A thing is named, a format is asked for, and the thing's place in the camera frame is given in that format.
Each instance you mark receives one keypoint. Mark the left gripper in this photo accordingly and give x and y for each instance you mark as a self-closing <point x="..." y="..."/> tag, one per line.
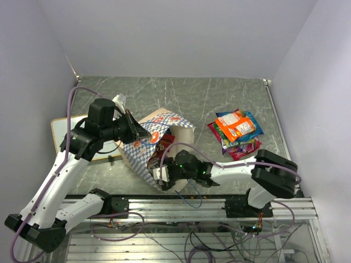
<point x="138" y="132"/>

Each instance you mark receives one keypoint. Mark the blue checkered paper bag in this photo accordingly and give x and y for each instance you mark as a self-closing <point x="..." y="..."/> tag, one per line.
<point x="137" y="154"/>

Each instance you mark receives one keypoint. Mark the red crisps bag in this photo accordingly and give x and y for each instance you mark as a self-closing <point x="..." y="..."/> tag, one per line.
<point x="212" y="128"/>

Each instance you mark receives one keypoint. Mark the green yellow candy bag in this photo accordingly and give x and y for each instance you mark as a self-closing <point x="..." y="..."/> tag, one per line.
<point x="226" y="143"/>

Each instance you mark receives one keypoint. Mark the orange Fox's candy pack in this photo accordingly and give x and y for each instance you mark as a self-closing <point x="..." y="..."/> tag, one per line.
<point x="235" y="125"/>

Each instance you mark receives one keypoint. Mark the blue gummy snack bag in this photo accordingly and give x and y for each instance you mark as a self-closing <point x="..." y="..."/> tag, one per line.
<point x="258" y="131"/>

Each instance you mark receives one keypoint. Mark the pink princess snack bag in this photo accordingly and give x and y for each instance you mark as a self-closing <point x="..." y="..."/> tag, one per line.
<point x="242" y="149"/>

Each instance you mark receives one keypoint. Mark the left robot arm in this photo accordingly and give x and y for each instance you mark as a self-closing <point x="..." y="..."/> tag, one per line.
<point x="42" y="222"/>

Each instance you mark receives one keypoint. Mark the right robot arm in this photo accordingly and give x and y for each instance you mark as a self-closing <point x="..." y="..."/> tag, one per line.
<point x="275" y="176"/>

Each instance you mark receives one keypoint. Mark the red snack packet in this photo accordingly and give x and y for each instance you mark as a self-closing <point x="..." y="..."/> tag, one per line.
<point x="154" y="161"/>

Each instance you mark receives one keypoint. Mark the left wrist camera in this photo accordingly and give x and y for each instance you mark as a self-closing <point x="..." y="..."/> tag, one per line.
<point x="119" y="101"/>

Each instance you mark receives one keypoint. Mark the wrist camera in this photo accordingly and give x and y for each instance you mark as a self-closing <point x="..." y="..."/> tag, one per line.
<point x="119" y="101"/>
<point x="161" y="173"/>

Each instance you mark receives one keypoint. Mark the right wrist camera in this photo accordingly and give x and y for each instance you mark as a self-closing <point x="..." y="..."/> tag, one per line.
<point x="161" y="173"/>

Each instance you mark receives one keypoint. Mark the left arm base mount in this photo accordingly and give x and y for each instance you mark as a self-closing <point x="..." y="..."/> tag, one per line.
<point x="116" y="205"/>

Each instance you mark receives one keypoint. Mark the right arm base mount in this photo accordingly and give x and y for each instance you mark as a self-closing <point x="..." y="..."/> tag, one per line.
<point x="237" y="207"/>

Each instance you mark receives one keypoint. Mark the aluminium frame rail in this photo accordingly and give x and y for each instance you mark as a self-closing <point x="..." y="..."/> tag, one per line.
<point x="175" y="210"/>

